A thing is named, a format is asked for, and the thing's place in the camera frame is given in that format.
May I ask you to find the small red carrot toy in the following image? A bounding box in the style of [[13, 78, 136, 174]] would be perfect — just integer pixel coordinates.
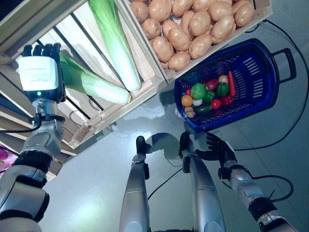
[[228, 71, 237, 96]]

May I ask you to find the tan ginger toy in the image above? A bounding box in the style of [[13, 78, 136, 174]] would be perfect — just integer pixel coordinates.
[[184, 106, 196, 118]]

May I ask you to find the black floor cable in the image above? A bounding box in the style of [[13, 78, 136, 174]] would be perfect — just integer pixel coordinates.
[[234, 19, 309, 152]]

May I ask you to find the slatted-bottom wooden crate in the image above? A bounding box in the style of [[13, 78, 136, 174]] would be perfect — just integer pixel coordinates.
[[0, 0, 169, 149]]

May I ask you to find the wooden potato crate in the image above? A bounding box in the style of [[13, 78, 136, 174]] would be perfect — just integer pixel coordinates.
[[115, 0, 274, 84]]

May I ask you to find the silver robot right leg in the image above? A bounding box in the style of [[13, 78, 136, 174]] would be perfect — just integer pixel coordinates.
[[178, 132, 226, 232]]

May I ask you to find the long napa cabbage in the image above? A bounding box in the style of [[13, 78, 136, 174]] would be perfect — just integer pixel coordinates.
[[59, 50, 132, 105], [88, 0, 142, 92]]

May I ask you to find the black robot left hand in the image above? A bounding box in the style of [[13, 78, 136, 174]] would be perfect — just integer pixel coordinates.
[[17, 43, 67, 104]]

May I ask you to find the dark green bell pepper toy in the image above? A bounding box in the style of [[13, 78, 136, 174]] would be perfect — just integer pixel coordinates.
[[215, 82, 230, 97]]

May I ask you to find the small green cabbage toy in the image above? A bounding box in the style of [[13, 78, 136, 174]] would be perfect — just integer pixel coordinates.
[[190, 83, 208, 100]]

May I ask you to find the dark green cucumber toy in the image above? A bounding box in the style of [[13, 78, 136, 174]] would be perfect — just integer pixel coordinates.
[[194, 104, 213, 115]]

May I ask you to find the small orange fruit toy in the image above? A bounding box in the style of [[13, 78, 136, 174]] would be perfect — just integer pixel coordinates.
[[181, 94, 194, 107]]

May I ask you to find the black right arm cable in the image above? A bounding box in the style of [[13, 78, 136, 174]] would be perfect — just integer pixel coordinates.
[[251, 175, 294, 203]]

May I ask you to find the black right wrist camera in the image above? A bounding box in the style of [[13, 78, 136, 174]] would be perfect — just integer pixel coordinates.
[[218, 166, 231, 181]]

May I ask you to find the tan potato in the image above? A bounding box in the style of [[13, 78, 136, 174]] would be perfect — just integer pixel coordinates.
[[168, 51, 191, 72], [189, 11, 211, 37], [234, 2, 254, 27], [211, 15, 236, 44], [188, 34, 213, 58], [152, 36, 174, 62], [141, 18, 162, 40], [168, 28, 190, 51]]

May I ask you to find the blue plastic shopping basket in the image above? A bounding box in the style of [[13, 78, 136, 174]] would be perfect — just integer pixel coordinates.
[[174, 38, 297, 133]]

